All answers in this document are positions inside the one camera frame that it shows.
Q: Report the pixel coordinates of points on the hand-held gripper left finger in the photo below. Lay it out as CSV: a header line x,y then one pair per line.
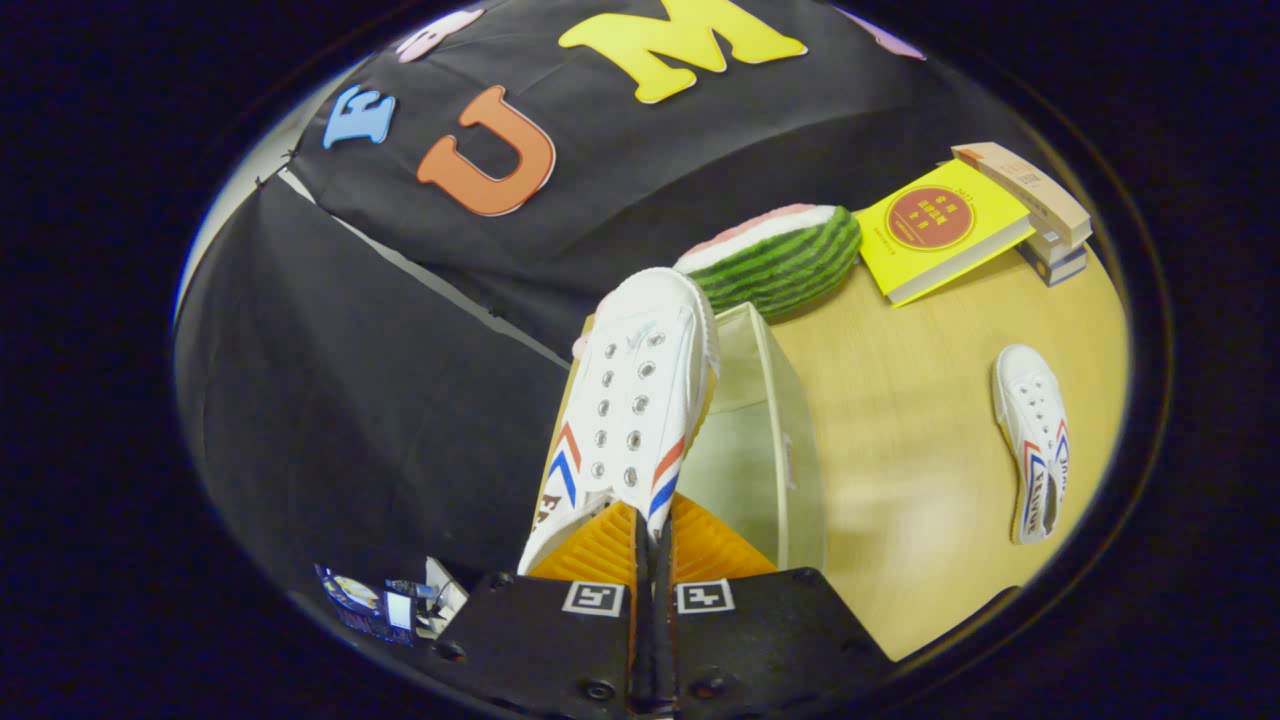
x,y
550,650

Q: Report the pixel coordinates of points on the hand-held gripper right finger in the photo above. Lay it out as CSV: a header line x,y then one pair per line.
x,y
760,640

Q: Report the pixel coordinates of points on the pale green storage box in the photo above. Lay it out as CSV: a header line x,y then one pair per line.
x,y
750,450

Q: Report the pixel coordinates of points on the white canvas shoe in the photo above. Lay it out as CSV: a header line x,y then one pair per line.
x,y
1030,420
640,380

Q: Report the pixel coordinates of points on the blue printed packet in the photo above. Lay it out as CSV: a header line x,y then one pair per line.
x,y
365,605

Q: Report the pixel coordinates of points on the black backdrop cloth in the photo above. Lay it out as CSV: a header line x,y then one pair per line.
x,y
350,400

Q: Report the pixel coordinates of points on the watermelon slice plush toy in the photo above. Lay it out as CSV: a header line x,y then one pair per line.
x,y
780,265

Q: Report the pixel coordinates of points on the yellow book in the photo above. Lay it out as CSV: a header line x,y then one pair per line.
x,y
940,235

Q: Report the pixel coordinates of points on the blue grey book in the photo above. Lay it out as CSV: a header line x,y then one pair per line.
x,y
1060,268

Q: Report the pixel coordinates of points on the white book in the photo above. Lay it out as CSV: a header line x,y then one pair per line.
x,y
1050,248

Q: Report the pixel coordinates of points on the beige book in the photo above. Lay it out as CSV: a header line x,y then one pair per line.
x,y
1030,190

